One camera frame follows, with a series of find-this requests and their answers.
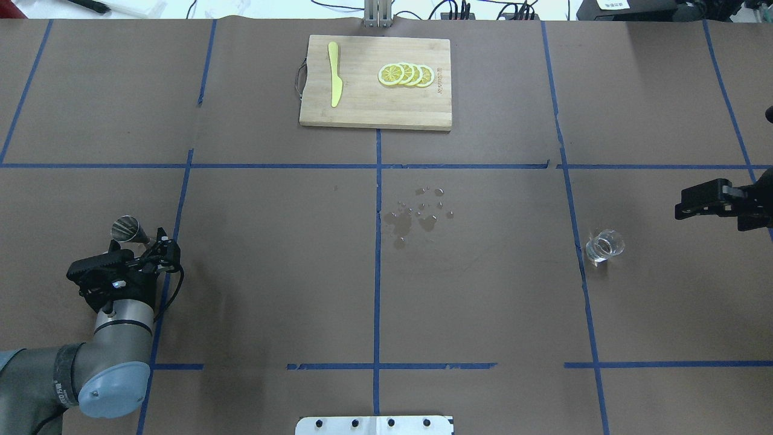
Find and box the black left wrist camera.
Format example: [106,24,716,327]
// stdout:
[66,250,135,284]

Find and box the clear glass cup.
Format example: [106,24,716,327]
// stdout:
[585,230,626,265]

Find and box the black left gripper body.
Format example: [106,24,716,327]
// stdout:
[81,239,182,313]

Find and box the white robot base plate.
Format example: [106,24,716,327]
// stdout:
[295,415,455,434]

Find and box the lemon slice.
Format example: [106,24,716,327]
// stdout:
[399,62,417,86]
[414,65,435,88]
[377,63,405,86]
[406,64,423,86]

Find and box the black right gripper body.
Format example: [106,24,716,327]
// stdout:
[675,170,772,231]

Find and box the steel double jigger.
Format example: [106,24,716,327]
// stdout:
[110,215,152,245]

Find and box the aluminium frame post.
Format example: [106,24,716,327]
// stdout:
[364,0,394,28]

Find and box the front lemon slice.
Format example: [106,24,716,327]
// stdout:
[377,63,405,86]

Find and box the yellow plastic knife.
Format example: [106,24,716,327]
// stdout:
[327,41,343,108]

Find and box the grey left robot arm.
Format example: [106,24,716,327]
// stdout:
[1,236,184,434]

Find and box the bamboo cutting board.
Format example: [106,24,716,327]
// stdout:
[299,34,453,132]

